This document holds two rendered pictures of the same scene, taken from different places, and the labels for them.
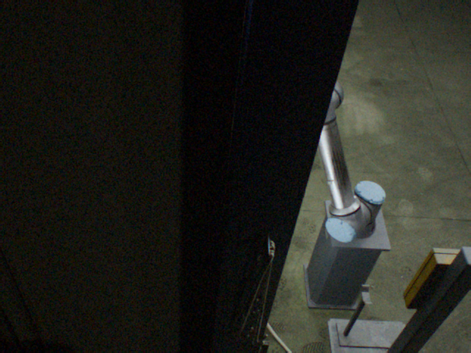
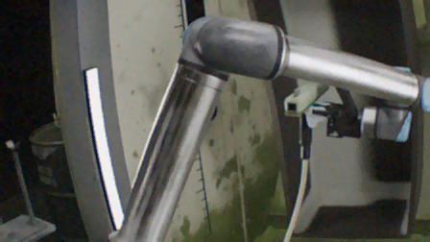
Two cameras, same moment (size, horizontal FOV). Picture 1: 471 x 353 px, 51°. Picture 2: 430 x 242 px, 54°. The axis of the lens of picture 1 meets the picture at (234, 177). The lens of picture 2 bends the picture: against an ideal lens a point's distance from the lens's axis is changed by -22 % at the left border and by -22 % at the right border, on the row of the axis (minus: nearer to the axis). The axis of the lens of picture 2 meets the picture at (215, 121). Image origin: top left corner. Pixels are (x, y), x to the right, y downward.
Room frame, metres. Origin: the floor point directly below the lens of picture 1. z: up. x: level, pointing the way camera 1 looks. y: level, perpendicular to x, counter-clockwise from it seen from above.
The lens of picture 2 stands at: (2.41, -1.23, 1.46)
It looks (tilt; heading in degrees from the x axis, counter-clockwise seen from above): 14 degrees down; 128
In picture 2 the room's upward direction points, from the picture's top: 7 degrees counter-clockwise
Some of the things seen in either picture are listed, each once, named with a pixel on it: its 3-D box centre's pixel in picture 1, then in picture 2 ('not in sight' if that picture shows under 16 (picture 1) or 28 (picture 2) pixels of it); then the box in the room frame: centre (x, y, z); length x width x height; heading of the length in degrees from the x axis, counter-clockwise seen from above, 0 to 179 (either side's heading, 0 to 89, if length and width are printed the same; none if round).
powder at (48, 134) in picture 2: not in sight; (71, 131); (0.19, 0.31, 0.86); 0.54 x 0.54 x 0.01
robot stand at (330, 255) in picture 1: (342, 257); not in sight; (1.68, -0.67, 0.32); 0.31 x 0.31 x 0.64; 5
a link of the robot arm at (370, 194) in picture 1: (366, 201); not in sight; (1.68, -0.66, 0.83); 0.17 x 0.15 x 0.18; 144
